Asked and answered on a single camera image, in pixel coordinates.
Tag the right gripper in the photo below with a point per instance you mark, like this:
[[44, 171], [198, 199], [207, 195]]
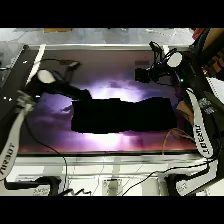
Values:
[[145, 75]]

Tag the black pants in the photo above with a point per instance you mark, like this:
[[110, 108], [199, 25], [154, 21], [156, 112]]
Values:
[[123, 115]]

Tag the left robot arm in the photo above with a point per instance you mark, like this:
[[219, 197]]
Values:
[[11, 146]]

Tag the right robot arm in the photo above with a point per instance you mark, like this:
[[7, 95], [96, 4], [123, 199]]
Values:
[[201, 133]]

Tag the heap of clothes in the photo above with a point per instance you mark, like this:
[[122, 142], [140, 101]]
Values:
[[216, 60]]

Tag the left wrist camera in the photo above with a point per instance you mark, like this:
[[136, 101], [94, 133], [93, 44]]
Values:
[[72, 64]]

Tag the silver frame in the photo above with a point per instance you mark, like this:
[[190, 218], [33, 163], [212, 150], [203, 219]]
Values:
[[133, 160]]

